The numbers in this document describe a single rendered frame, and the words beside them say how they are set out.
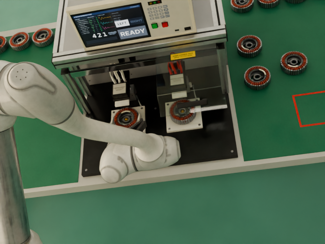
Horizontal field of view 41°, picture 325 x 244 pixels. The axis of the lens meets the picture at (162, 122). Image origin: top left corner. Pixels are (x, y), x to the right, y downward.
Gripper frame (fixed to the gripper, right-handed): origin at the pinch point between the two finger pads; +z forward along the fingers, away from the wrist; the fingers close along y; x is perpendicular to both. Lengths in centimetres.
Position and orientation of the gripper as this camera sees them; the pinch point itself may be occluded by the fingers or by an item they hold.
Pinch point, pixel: (126, 119)
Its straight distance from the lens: 186.2
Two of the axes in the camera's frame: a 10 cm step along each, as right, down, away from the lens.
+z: 0.6, -4.7, 8.8
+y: 9.8, -1.4, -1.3
